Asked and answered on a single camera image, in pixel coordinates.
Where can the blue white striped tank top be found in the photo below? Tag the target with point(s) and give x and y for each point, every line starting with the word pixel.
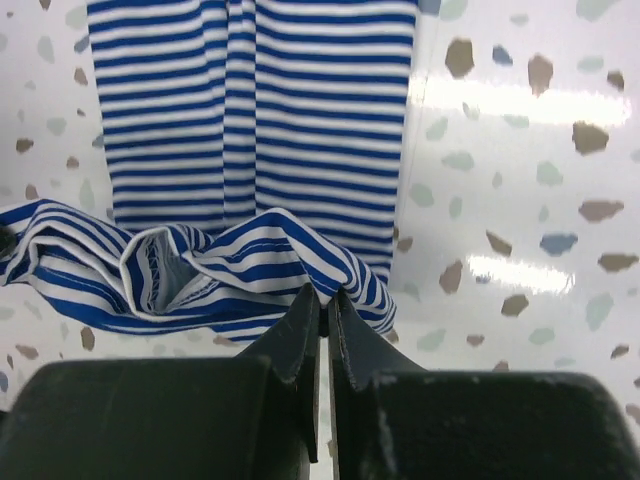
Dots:
pixel 253 148

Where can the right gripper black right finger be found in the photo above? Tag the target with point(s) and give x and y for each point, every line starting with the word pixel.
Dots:
pixel 393 419

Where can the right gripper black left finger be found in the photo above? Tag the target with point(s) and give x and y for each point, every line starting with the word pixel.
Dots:
pixel 250 416

